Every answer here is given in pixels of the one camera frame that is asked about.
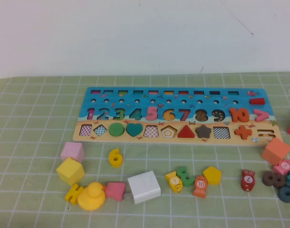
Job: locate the yellow number six piece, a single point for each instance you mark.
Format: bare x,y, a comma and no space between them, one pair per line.
115,161

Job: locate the pink number five piece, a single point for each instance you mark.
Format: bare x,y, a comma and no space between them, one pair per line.
152,113

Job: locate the teal heart piece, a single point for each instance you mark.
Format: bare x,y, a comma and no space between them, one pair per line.
134,129

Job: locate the green circle piece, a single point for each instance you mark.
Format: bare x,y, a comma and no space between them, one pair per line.
116,130

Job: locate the red triangle piece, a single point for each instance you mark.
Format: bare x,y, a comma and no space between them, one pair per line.
186,133

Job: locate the brown star piece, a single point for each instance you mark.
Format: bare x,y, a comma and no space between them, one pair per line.
203,131

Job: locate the colourful wooden puzzle board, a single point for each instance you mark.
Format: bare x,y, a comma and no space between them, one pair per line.
207,105

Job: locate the green number three piece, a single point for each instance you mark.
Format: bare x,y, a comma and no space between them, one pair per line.
188,181

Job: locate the pink trapezoid piece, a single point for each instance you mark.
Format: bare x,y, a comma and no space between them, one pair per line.
115,191

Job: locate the orange number ten piece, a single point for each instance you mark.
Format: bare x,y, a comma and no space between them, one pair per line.
233,115

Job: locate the yellow pentagon piece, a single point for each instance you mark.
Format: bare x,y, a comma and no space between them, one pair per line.
212,174

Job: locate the orange plus sign piece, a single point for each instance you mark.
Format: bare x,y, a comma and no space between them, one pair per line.
243,132

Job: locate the yellow equals sign piece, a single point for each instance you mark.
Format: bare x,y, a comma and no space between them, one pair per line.
72,193

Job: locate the red minus sign piece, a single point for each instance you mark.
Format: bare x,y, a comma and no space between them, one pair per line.
256,101

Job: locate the pink greater-than sign piece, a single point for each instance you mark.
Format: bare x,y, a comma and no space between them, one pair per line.
263,115

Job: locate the brown number eight piece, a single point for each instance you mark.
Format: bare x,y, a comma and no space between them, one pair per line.
264,180

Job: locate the blue-grey number nine piece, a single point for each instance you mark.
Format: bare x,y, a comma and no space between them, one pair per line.
281,196

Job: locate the white USB charger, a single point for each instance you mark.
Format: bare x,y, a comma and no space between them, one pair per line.
144,187

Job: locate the yellow fish number nine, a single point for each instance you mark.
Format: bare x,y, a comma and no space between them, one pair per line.
174,181

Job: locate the light pink cube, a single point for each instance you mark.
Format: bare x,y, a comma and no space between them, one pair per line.
72,150

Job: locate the orange fish number ten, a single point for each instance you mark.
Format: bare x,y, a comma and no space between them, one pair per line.
200,184

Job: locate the yellow cube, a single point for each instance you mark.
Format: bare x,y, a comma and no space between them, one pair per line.
70,171

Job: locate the yellow rubber duck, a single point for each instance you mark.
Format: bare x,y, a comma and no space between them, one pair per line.
90,199

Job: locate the green checked tablecloth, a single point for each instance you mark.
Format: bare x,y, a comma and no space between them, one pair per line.
206,209

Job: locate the red fish number seven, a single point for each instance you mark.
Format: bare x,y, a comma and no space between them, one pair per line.
248,180

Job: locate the orange cube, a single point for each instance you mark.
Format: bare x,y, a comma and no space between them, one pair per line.
275,149

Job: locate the pink fish number five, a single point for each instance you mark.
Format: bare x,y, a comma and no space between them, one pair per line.
278,169

